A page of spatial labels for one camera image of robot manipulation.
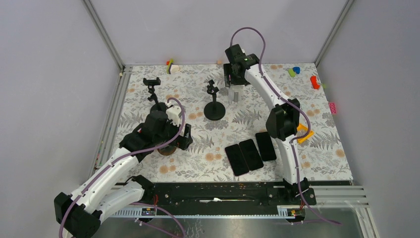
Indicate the black round-base phone stand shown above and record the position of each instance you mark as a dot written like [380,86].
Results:
[151,83]

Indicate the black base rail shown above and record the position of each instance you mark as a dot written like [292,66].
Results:
[224,198]

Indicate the silver metal phone stand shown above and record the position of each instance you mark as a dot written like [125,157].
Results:
[235,93]

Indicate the black phone stand with phone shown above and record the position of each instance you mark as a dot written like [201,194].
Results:
[214,110]

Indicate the blue heart block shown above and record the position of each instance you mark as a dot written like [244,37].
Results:
[296,70]

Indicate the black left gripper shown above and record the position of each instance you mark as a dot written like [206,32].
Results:
[183,142]

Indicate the blue-edged smartphone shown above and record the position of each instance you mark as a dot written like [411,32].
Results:
[265,146]

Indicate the stacked coloured blocks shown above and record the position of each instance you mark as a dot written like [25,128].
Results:
[172,68]

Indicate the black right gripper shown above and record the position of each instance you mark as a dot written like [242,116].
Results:
[228,71]

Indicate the black smartphone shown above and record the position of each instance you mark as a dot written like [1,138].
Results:
[251,155]

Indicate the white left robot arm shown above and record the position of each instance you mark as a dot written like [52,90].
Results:
[82,212]

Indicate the purple-edged smartphone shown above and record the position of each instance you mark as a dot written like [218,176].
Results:
[236,160]

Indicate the red curved block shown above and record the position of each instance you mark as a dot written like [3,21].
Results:
[314,82]

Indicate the floral patterned mat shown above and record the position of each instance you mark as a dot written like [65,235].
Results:
[321,157]

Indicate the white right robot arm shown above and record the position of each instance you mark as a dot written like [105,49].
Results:
[284,113]

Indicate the lime green block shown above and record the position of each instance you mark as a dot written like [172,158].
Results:
[291,72]

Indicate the pink lego brick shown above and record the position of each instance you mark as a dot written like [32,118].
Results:
[333,108]

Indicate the yellow triangular plastic frame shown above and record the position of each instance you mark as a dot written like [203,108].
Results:
[303,130]

